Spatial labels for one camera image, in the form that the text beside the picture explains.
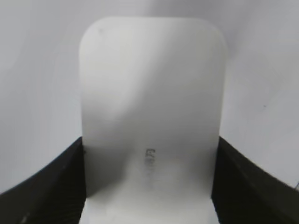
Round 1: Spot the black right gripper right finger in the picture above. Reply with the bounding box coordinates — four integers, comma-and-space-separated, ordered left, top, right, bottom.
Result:
211, 138, 299, 224

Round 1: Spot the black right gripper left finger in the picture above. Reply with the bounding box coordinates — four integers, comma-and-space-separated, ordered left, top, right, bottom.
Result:
0, 137, 86, 224

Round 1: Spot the white board eraser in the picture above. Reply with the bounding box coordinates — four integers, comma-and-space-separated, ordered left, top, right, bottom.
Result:
79, 17, 227, 224

